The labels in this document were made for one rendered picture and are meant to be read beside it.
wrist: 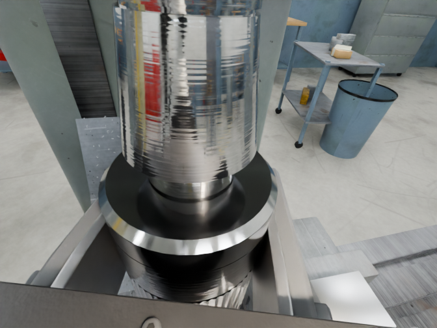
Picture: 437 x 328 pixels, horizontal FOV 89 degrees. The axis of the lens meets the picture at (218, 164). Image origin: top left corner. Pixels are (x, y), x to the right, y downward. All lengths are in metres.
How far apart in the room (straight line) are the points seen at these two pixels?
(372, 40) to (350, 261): 4.89
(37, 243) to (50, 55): 1.43
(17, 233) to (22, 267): 0.27
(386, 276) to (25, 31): 0.68
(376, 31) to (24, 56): 4.98
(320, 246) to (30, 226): 1.74
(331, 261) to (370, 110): 1.99
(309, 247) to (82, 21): 0.47
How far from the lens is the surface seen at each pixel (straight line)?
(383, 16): 5.11
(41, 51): 0.46
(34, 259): 1.71
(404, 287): 0.52
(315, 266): 0.32
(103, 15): 0.42
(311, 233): 0.40
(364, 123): 2.32
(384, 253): 0.54
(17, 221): 1.96
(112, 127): 0.47
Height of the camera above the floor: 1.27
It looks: 39 degrees down
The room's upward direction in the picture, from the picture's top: 5 degrees clockwise
